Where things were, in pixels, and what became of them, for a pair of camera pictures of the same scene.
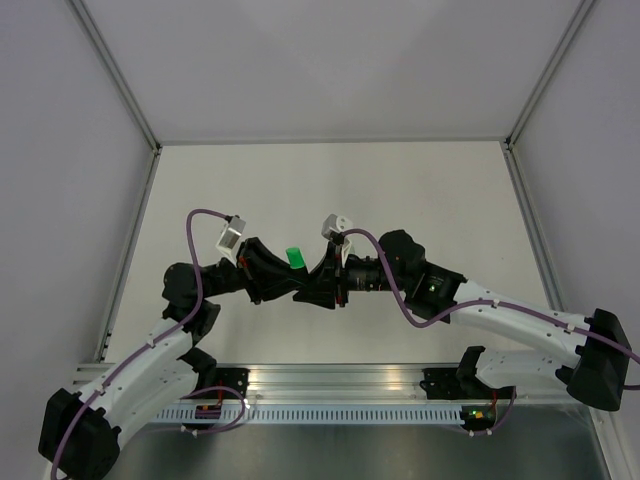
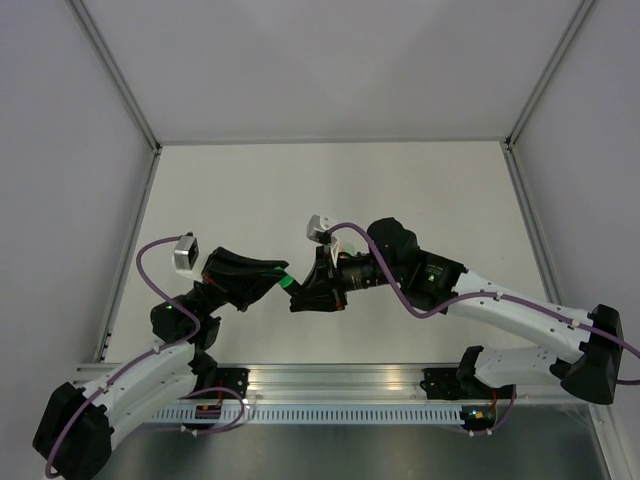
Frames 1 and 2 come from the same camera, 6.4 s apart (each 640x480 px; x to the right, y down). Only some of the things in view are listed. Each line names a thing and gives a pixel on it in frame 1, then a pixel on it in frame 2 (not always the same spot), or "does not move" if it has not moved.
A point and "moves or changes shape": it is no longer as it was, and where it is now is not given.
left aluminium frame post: (117, 296) does not move
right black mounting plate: (446, 384) does not move
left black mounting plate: (236, 378) does not move
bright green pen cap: (295, 258) moves or changes shape
